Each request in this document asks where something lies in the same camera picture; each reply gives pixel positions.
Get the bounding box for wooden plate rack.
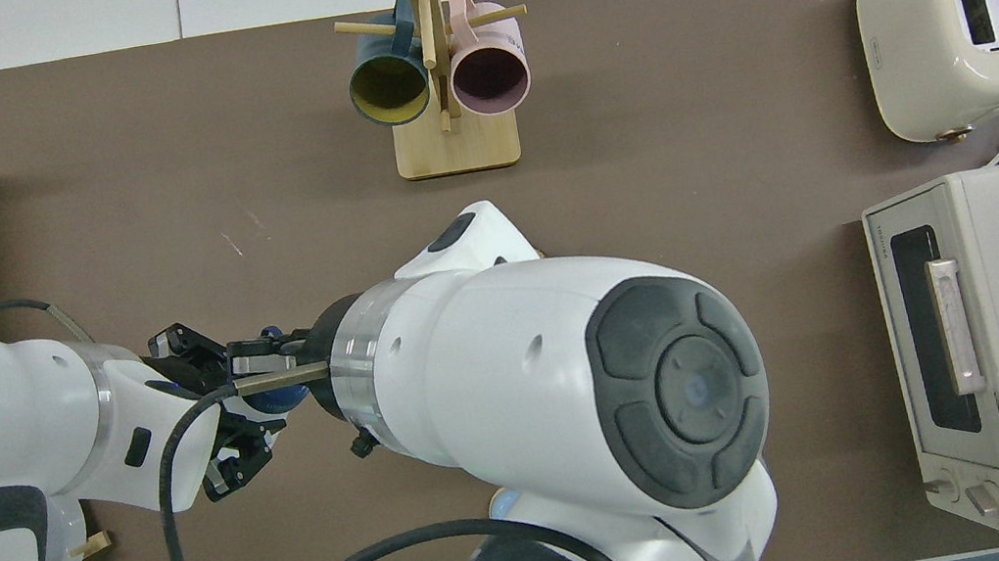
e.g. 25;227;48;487
66;530;116;561

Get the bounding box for dark teal mug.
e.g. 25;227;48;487
336;0;437;134

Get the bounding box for squeeze bottle with blue cap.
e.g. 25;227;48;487
232;324;304;428

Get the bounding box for brown table mat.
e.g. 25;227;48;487
0;0;999;561

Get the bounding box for pink mug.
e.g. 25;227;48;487
438;0;538;122

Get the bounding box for pale grey plate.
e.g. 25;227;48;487
18;493;94;561

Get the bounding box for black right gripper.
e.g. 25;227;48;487
219;292;379;438

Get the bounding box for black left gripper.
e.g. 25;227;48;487
146;313;282;508

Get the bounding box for wooden mug tree stand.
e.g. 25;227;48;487
330;0;549;190

